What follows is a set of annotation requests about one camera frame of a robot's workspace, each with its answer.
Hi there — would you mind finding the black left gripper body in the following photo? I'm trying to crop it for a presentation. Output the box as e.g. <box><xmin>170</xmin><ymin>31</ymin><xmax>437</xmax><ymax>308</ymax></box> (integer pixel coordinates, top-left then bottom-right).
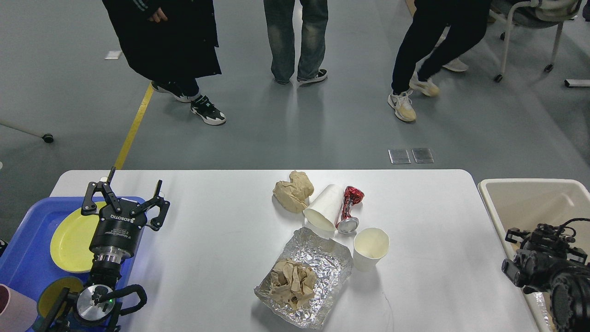
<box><xmin>89</xmin><ymin>202</ymin><xmax>147</xmax><ymax>264</ymax></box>

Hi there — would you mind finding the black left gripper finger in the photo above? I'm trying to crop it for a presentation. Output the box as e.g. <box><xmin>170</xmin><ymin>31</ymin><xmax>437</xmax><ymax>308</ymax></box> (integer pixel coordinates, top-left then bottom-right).
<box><xmin>129</xmin><ymin>179</ymin><xmax>171</xmax><ymax>231</ymax></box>
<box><xmin>81</xmin><ymin>166</ymin><xmax>121</xmax><ymax>217</ymax></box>

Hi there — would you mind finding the yellow plate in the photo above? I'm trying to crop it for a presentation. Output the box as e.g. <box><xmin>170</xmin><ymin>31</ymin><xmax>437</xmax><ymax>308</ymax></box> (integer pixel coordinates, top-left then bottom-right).
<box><xmin>50</xmin><ymin>208</ymin><xmax>99</xmax><ymax>273</ymax></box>

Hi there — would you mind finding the dark teal mug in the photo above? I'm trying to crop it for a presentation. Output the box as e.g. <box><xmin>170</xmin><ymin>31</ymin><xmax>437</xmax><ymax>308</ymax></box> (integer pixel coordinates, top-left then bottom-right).
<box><xmin>32</xmin><ymin>277</ymin><xmax>83</xmax><ymax>332</ymax></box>

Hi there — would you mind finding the pink mug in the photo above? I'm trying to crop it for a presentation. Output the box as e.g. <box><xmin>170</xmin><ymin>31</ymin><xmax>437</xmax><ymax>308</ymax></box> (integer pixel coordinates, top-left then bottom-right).
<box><xmin>0</xmin><ymin>284</ymin><xmax>38</xmax><ymax>332</ymax></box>

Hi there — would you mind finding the aluminium foil sheet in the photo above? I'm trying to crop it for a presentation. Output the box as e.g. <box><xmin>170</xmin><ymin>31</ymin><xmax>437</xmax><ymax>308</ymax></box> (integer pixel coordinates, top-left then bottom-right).
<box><xmin>254</xmin><ymin>227</ymin><xmax>353</xmax><ymax>330</ymax></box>

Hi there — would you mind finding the aluminium foil tray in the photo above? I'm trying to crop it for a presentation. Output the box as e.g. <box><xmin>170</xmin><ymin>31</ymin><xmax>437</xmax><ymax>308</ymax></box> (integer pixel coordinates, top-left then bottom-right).
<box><xmin>525</xmin><ymin>292</ymin><xmax>555</xmax><ymax>332</ymax></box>

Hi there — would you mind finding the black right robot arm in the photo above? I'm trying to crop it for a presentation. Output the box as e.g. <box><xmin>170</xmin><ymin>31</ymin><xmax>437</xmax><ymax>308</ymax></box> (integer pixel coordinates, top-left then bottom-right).
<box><xmin>501</xmin><ymin>217</ymin><xmax>590</xmax><ymax>332</ymax></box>

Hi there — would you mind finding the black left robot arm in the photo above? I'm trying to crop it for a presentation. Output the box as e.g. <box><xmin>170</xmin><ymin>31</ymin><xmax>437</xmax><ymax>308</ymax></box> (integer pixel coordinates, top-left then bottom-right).
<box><xmin>39</xmin><ymin>167</ymin><xmax>170</xmax><ymax>332</ymax></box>

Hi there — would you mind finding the chair leg with caster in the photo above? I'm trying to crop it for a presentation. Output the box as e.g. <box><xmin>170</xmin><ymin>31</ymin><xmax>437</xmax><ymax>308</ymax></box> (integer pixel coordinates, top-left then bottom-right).
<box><xmin>0</xmin><ymin>120</ymin><xmax>53</xmax><ymax>143</ymax></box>

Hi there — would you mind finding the blue plastic tray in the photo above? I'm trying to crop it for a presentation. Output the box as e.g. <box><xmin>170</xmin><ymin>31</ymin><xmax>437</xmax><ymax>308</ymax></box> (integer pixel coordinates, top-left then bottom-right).
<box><xmin>0</xmin><ymin>196</ymin><xmax>148</xmax><ymax>332</ymax></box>

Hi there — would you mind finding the crumpled brown paper bag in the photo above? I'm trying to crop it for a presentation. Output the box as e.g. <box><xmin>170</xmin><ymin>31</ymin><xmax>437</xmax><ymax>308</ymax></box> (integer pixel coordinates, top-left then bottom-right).
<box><xmin>272</xmin><ymin>170</ymin><xmax>314</xmax><ymax>213</ymax></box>

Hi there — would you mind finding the crumpled brown paper ball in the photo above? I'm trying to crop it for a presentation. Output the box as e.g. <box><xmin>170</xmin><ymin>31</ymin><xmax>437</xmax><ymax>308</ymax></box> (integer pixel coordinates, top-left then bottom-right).
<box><xmin>270</xmin><ymin>258</ymin><xmax>318</xmax><ymax>310</ymax></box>

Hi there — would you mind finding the lying white paper cup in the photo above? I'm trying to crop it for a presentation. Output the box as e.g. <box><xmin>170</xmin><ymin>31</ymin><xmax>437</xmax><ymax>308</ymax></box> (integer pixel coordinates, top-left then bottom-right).
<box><xmin>303</xmin><ymin>184</ymin><xmax>345</xmax><ymax>232</ymax></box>

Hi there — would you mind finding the seated person in black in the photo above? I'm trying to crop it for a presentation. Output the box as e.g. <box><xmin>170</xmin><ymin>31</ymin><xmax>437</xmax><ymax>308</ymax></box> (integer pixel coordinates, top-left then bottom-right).
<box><xmin>103</xmin><ymin>0</ymin><xmax>227</xmax><ymax>126</ymax></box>

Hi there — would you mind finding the red foil wrapper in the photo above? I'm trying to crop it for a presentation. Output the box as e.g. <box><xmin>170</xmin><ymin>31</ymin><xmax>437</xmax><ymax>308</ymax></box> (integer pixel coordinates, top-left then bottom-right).
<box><xmin>335</xmin><ymin>186</ymin><xmax>365</xmax><ymax>235</ymax></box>

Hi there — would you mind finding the upright white paper cup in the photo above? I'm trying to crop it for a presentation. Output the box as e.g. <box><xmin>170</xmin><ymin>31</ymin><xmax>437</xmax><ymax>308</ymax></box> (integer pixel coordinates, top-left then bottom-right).
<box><xmin>353</xmin><ymin>227</ymin><xmax>390</xmax><ymax>272</ymax></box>

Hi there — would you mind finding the person in blue jeans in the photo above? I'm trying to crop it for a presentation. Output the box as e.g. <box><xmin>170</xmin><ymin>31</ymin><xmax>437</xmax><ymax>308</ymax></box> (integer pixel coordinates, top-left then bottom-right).
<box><xmin>263</xmin><ymin>0</ymin><xmax>329</xmax><ymax>85</ymax></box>

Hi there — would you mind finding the left metal floor plate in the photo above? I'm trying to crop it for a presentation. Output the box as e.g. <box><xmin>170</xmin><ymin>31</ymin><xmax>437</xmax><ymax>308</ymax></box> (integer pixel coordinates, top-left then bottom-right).
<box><xmin>388</xmin><ymin>149</ymin><xmax>412</xmax><ymax>165</ymax></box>

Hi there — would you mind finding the metal floor plate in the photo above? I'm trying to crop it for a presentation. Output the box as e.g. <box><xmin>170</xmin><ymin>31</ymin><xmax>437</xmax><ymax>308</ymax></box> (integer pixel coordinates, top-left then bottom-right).
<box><xmin>388</xmin><ymin>149</ymin><xmax>412</xmax><ymax>165</ymax></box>
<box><xmin>411</xmin><ymin>148</ymin><xmax>435</xmax><ymax>163</ymax></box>

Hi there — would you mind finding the right metal floor plate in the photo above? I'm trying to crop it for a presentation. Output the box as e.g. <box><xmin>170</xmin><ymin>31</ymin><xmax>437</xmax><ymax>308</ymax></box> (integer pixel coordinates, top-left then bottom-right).
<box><xmin>411</xmin><ymin>148</ymin><xmax>435</xmax><ymax>163</ymax></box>

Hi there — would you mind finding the beige plastic bin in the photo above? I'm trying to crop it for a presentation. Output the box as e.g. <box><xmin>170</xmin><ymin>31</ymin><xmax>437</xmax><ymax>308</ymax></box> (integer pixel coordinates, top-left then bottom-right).
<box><xmin>478</xmin><ymin>179</ymin><xmax>589</xmax><ymax>332</ymax></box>

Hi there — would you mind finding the person in beige sneakers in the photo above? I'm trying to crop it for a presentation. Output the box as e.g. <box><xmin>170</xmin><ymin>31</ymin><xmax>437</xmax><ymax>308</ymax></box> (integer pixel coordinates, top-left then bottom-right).
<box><xmin>388</xmin><ymin>0</ymin><xmax>491</xmax><ymax>122</ymax></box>

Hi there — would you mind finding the office chair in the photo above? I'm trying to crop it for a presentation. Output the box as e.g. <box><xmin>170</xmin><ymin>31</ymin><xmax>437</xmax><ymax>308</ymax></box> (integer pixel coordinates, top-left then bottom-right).
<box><xmin>489</xmin><ymin>0</ymin><xmax>582</xmax><ymax>83</ymax></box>

